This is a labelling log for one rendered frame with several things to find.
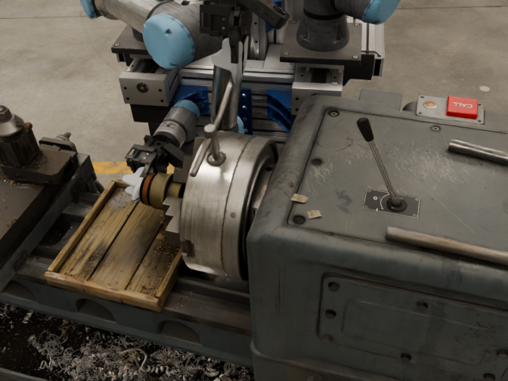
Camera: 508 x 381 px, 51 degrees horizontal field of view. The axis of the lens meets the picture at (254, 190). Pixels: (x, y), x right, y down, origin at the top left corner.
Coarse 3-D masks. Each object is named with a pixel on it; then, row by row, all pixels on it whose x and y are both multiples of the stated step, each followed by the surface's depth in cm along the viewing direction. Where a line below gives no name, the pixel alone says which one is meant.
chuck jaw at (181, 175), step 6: (198, 138) 116; (204, 138) 116; (198, 144) 117; (186, 156) 118; (192, 156) 118; (186, 162) 118; (192, 162) 117; (174, 168) 119; (180, 168) 119; (186, 168) 118; (174, 174) 119; (180, 174) 119; (186, 174) 118; (174, 180) 119; (180, 180) 119; (186, 180) 118
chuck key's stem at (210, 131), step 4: (204, 128) 100; (208, 128) 99; (212, 128) 99; (208, 132) 99; (212, 132) 99; (216, 132) 100; (208, 136) 100; (212, 136) 100; (216, 136) 101; (212, 140) 101; (216, 140) 101; (212, 144) 102; (216, 144) 102; (212, 148) 102; (216, 148) 103; (212, 152) 103; (216, 152) 103; (212, 156) 105; (216, 156) 105; (220, 156) 106; (216, 160) 106
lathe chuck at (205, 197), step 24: (240, 144) 109; (192, 168) 106; (216, 168) 105; (192, 192) 104; (216, 192) 103; (192, 216) 104; (216, 216) 103; (192, 240) 106; (216, 240) 104; (192, 264) 111; (216, 264) 108
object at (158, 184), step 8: (144, 176) 121; (152, 176) 121; (160, 176) 120; (168, 176) 119; (144, 184) 120; (152, 184) 119; (160, 184) 118; (168, 184) 119; (176, 184) 119; (184, 184) 122; (144, 192) 119; (152, 192) 118; (160, 192) 118; (168, 192) 119; (176, 192) 118; (144, 200) 120; (152, 200) 119; (160, 200) 118; (160, 208) 120
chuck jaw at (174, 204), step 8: (168, 200) 117; (176, 200) 117; (168, 208) 116; (176, 208) 115; (168, 216) 113; (176, 216) 113; (168, 224) 115; (176, 224) 111; (168, 232) 110; (176, 232) 109; (168, 240) 111; (176, 240) 110; (184, 248) 109; (192, 248) 108
